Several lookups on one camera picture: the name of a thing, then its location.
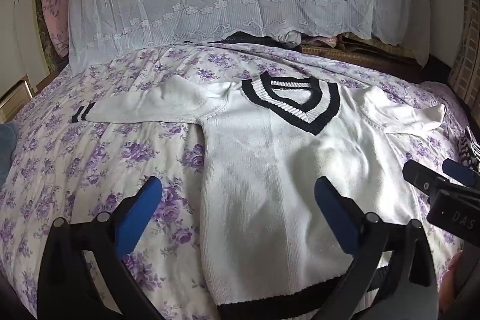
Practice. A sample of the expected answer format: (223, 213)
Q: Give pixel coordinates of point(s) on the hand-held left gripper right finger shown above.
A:
(335, 215)

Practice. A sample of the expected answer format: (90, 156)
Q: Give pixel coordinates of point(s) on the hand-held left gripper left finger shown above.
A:
(140, 209)

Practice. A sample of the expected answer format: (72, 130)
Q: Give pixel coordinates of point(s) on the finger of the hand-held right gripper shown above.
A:
(459, 172)
(420, 177)

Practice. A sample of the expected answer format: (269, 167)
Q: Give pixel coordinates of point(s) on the white sweater with black trim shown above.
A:
(262, 173)

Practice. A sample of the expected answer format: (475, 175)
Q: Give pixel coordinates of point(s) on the person's right hand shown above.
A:
(450, 282)

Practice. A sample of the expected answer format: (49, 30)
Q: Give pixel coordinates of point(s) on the purple floral bedsheet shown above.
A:
(93, 162)

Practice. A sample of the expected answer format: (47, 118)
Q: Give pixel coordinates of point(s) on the beige plaid cloth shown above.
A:
(468, 61)

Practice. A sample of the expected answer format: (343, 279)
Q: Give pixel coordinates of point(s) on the brown woven mat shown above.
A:
(356, 57)

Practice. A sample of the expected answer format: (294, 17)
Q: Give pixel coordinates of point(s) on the blue cloth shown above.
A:
(6, 147)

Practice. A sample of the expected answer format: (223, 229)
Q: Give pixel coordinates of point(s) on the wooden bedside cabinet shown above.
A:
(15, 97)

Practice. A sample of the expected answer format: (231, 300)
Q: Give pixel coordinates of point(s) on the pink cloth pile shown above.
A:
(318, 39)

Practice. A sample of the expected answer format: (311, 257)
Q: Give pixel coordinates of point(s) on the dark green patterned panel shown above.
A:
(47, 52)

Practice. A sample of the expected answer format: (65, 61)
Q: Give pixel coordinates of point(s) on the dark cloth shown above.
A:
(243, 38)

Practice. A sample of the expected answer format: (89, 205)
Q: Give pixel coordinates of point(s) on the pink floral pillow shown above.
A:
(56, 5)

